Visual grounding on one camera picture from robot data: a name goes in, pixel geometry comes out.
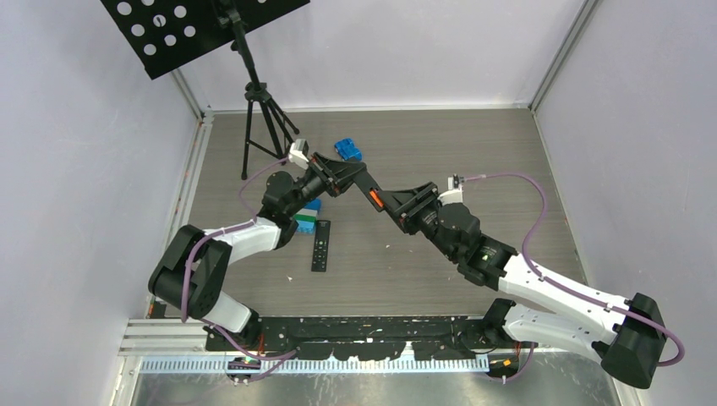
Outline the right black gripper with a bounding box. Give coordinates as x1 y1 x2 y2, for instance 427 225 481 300
376 182 459 261

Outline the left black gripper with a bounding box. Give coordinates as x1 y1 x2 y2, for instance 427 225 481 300
286 153 366 217

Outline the black remote control back up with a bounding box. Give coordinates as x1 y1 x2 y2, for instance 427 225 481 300
353 167 382 212

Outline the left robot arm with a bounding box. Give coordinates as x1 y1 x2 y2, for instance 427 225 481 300
148 153 367 350

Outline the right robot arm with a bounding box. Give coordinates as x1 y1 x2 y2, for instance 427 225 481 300
368 183 668 389

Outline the black remote with buttons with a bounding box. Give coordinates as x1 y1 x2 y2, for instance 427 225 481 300
311 220 331 272

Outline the blue toy car block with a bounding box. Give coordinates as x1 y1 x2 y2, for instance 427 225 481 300
334 138 363 162

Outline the blue green white block stack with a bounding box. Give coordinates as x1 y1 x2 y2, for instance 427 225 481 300
293 199 321 234

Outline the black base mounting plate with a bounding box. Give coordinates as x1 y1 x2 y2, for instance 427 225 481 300
205 315 512 361

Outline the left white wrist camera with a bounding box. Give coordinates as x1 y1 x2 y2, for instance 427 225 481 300
287 139 309 170

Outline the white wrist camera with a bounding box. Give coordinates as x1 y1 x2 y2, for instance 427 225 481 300
439 174 465 206
287 139 309 170

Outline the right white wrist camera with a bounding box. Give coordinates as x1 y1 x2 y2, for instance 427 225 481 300
439 174 465 206

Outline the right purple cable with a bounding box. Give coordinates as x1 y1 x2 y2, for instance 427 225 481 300
462 172 686 387

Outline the purple cable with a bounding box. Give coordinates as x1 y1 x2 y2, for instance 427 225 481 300
462 172 686 387
178 156 304 385

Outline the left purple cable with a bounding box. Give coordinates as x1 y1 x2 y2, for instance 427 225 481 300
178 156 304 385

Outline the aluminium frame rail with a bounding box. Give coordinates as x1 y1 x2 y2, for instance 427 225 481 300
114 316 632 387

